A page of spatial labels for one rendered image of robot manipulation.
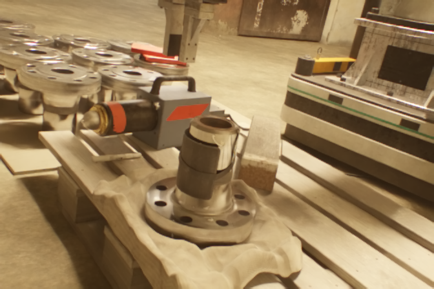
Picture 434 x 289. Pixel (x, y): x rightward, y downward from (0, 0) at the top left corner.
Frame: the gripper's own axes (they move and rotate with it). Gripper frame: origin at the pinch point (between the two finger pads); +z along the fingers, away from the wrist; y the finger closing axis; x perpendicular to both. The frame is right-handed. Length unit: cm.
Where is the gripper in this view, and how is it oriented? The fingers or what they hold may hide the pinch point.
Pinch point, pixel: (179, 47)
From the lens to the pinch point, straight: 154.1
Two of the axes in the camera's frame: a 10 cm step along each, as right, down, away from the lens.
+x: -6.9, 1.3, -7.1
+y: -7.0, -3.6, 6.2
